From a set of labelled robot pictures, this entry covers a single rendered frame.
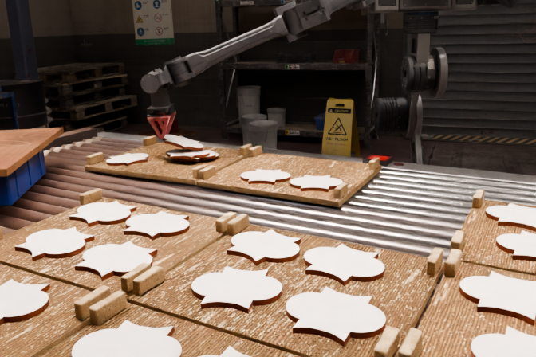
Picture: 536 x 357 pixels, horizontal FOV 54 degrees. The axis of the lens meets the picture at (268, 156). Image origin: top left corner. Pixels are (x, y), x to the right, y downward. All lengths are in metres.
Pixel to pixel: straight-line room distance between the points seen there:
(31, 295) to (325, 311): 0.45
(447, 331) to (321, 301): 0.18
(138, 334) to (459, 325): 0.44
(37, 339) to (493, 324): 0.62
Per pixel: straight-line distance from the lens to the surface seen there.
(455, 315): 0.82
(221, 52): 1.60
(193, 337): 0.75
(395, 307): 0.82
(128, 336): 0.76
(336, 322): 0.75
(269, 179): 1.37
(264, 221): 1.17
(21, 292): 0.93
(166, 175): 1.50
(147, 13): 7.34
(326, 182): 1.35
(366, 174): 1.46
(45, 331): 0.83
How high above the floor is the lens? 1.34
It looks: 14 degrees down
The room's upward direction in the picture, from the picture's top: 2 degrees counter-clockwise
